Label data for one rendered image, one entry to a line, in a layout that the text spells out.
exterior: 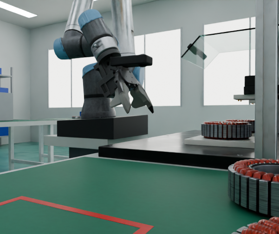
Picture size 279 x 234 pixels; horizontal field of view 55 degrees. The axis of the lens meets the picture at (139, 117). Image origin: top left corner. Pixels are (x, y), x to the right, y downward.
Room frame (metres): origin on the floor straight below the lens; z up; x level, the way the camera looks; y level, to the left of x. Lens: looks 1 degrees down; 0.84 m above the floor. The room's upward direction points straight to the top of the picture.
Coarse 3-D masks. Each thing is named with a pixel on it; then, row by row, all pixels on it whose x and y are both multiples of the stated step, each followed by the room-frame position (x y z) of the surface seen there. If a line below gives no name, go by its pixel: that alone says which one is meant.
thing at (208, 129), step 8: (208, 128) 0.60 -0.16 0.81; (216, 128) 0.59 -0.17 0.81; (224, 128) 0.58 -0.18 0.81; (232, 128) 0.58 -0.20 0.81; (240, 128) 0.58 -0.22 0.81; (248, 128) 0.59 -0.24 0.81; (208, 136) 0.60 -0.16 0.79; (216, 136) 0.59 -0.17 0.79; (224, 136) 0.58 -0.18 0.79; (232, 136) 0.58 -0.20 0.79; (240, 136) 0.58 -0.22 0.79; (248, 136) 0.59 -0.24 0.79
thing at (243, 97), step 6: (246, 78) 0.58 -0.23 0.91; (252, 78) 0.57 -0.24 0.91; (246, 84) 0.58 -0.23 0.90; (252, 84) 0.57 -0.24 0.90; (246, 90) 0.58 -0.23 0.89; (252, 90) 0.57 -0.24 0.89; (234, 96) 0.59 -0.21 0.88; (240, 96) 0.59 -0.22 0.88; (246, 96) 0.58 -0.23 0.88; (252, 96) 0.58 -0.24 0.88
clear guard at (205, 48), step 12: (204, 36) 0.78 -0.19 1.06; (216, 36) 0.78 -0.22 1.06; (228, 36) 0.78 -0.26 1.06; (240, 36) 0.78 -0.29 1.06; (252, 36) 0.78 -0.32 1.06; (192, 48) 0.81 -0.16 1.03; (204, 48) 0.87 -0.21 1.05; (216, 48) 0.92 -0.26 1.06; (228, 48) 0.92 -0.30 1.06; (240, 48) 0.92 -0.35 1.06; (252, 48) 0.92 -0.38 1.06; (192, 60) 0.88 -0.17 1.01; (204, 60) 0.95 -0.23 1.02
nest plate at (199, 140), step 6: (192, 138) 0.62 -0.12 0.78; (198, 138) 0.62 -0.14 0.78; (204, 138) 0.62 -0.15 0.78; (252, 138) 0.62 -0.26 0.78; (192, 144) 0.60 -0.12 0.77; (198, 144) 0.59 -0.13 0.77; (204, 144) 0.58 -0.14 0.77; (210, 144) 0.58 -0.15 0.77; (216, 144) 0.57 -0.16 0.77; (222, 144) 0.56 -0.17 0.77; (228, 144) 0.56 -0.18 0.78; (234, 144) 0.55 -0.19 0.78; (240, 144) 0.55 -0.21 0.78; (246, 144) 0.54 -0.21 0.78; (252, 144) 0.53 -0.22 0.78
